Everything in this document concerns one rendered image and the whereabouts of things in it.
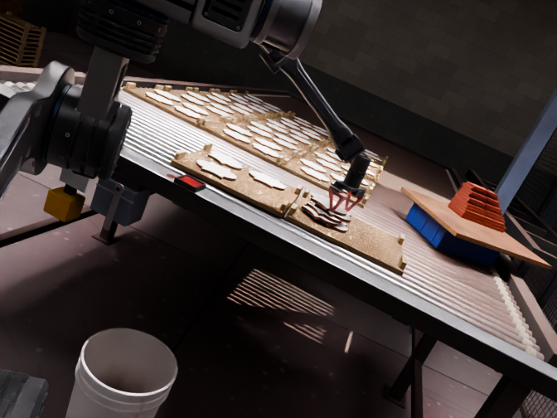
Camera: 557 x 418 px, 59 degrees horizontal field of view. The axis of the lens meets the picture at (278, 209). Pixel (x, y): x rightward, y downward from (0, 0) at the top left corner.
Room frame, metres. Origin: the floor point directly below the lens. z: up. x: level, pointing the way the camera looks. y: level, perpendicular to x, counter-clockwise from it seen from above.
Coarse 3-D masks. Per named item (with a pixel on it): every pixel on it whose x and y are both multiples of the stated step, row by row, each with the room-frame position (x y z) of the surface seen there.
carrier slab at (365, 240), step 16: (304, 224) 1.48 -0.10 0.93; (320, 224) 1.54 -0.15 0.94; (352, 224) 1.70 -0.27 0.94; (368, 224) 1.80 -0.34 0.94; (336, 240) 1.46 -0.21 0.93; (352, 240) 1.53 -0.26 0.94; (368, 240) 1.60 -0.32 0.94; (384, 240) 1.68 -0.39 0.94; (368, 256) 1.45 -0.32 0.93; (384, 256) 1.50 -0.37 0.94; (400, 256) 1.58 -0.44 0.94; (400, 272) 1.44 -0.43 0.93
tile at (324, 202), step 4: (312, 196) 1.63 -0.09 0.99; (316, 196) 1.64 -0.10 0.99; (320, 196) 1.67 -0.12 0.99; (312, 200) 1.60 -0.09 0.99; (316, 200) 1.60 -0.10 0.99; (320, 200) 1.62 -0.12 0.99; (324, 200) 1.64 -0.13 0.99; (328, 200) 1.66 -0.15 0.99; (320, 204) 1.59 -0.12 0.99; (324, 204) 1.59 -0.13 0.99; (328, 204) 1.61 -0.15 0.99; (324, 208) 1.57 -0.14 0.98; (328, 208) 1.57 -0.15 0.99; (340, 208) 1.62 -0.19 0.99; (344, 208) 1.65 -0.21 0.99; (332, 212) 1.57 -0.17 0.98; (336, 212) 1.57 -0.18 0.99; (340, 212) 1.57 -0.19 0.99; (344, 212) 1.59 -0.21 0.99
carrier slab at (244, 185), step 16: (176, 160) 1.53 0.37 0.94; (192, 160) 1.61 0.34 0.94; (208, 160) 1.70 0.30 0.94; (208, 176) 1.52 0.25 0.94; (240, 176) 1.68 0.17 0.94; (240, 192) 1.50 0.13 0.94; (256, 192) 1.57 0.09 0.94; (272, 192) 1.65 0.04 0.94; (288, 192) 1.74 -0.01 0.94; (272, 208) 1.49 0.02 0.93
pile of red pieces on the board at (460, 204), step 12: (456, 192) 2.29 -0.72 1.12; (468, 192) 2.23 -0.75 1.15; (480, 192) 2.24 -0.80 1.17; (492, 192) 2.26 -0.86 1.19; (456, 204) 2.24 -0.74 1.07; (468, 204) 2.18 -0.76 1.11; (480, 204) 2.21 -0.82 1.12; (492, 204) 2.26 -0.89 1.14; (468, 216) 2.18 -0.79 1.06; (480, 216) 2.20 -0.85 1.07; (492, 216) 2.23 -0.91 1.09; (492, 228) 2.23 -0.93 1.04; (504, 228) 2.25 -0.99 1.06
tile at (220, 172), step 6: (198, 162) 1.59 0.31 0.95; (204, 162) 1.61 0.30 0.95; (204, 168) 1.54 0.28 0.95; (210, 168) 1.57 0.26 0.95; (216, 168) 1.60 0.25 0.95; (222, 168) 1.63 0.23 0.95; (216, 174) 1.55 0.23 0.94; (222, 174) 1.57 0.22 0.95; (228, 174) 1.60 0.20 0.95; (234, 174) 1.62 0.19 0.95; (228, 180) 1.57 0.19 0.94; (234, 180) 1.59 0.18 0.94
